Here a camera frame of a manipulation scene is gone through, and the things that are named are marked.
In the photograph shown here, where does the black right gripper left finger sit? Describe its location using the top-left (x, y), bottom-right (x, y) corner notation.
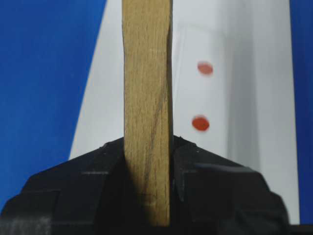
top-left (0, 138), bottom-right (136, 235)

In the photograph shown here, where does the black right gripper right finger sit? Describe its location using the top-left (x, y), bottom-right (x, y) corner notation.
top-left (172, 137), bottom-right (290, 235)

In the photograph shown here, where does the wooden mallet hammer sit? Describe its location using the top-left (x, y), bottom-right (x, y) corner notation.
top-left (122, 0), bottom-right (173, 227)

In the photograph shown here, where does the white paper sheet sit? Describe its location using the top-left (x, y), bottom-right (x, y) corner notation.
top-left (68, 0), bottom-right (301, 225)

